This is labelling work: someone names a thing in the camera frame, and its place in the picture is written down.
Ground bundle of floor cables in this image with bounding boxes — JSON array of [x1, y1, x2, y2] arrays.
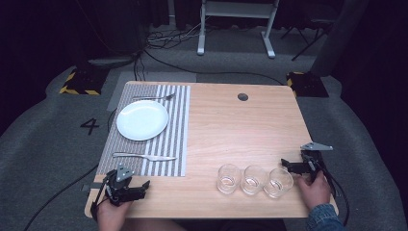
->
[[144, 17, 208, 52]]

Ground long black floor cable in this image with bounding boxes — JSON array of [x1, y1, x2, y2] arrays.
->
[[143, 49, 287, 87]]

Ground person's left hand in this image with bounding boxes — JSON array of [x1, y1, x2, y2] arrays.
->
[[95, 197, 133, 231]]

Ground white metal stand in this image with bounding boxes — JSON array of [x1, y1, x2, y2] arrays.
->
[[196, 0, 281, 60]]

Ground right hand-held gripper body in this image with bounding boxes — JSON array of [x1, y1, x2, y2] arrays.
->
[[300, 141, 334, 184]]

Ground clear drinking glass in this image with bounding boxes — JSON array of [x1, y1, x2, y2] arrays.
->
[[263, 167, 294, 199], [217, 163, 242, 195], [240, 165, 269, 196]]

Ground person's right hand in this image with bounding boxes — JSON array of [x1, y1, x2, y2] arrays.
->
[[296, 171, 332, 212]]

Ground left hand-held gripper black cable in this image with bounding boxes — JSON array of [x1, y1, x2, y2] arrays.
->
[[22, 163, 109, 231]]

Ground right hand-held gripper black cable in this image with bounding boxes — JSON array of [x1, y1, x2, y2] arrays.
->
[[316, 158, 351, 227]]

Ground hand-held gripper black cable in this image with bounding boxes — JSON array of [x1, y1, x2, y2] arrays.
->
[[22, 163, 109, 231], [316, 158, 351, 227]]

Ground grey striped placemat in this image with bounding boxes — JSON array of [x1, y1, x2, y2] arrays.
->
[[95, 84, 191, 178]]

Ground silver fork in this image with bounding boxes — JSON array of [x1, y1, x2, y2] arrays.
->
[[132, 92, 177, 101]]

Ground silver table knife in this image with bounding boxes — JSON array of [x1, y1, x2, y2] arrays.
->
[[112, 151, 178, 163]]

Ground grey slanted column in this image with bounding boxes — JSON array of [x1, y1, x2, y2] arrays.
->
[[308, 0, 370, 78]]

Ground person's leg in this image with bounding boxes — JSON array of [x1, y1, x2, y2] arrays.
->
[[122, 218, 188, 231]]

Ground white round plate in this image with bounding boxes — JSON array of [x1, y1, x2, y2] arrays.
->
[[115, 99, 170, 142]]

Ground grey tape strip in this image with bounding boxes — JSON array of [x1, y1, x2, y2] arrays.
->
[[81, 182, 104, 193]]

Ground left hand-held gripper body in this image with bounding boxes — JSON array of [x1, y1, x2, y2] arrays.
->
[[104, 163, 138, 206]]

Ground black yellow striped base plate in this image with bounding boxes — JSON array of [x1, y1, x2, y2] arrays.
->
[[286, 70, 330, 99], [59, 64, 111, 96]]

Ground black folding tripod stand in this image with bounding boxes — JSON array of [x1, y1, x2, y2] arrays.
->
[[280, 13, 336, 63]]

